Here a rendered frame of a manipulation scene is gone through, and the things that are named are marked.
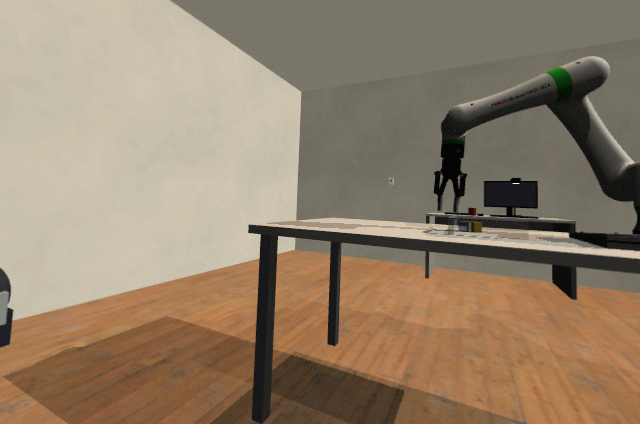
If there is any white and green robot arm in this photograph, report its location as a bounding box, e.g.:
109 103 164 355
441 57 640 234

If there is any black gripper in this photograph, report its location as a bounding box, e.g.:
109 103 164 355
434 158 467 212

